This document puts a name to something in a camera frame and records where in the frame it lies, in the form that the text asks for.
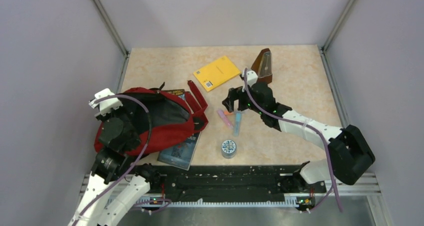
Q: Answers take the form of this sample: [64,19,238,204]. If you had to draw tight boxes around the pink highlighter pen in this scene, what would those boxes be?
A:
[216,109,234,130]

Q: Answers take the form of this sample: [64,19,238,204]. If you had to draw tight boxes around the red student backpack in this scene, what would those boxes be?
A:
[94,80,209,157]

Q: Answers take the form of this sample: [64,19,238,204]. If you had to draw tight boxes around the brown wooden metronome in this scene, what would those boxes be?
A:
[251,48,273,84]

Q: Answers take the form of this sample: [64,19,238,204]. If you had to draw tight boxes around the Nineteen Eighty-Four dark book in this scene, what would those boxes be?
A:
[157,132,201,170]

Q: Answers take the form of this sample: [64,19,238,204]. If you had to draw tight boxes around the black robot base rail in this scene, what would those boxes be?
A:
[96,164,364,203]

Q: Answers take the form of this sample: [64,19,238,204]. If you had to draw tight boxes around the colourful treehouse storey book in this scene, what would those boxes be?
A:
[161,89,186,102]

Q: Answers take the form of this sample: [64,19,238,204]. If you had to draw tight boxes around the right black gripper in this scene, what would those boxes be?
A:
[223,85,265,115]

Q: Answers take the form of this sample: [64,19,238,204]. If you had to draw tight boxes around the yellow notebook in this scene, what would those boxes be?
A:
[193,56,241,92]

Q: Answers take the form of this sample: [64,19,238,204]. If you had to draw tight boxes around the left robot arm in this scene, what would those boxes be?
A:
[69,107,161,225]

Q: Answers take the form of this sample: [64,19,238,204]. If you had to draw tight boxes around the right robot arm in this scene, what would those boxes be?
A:
[222,83,376,192]

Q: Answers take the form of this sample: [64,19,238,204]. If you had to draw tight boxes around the round blue patterned tin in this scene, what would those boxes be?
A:
[220,140,237,159]

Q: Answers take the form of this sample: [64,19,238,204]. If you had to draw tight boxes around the blue highlighter pen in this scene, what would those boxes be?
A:
[233,112,242,136]

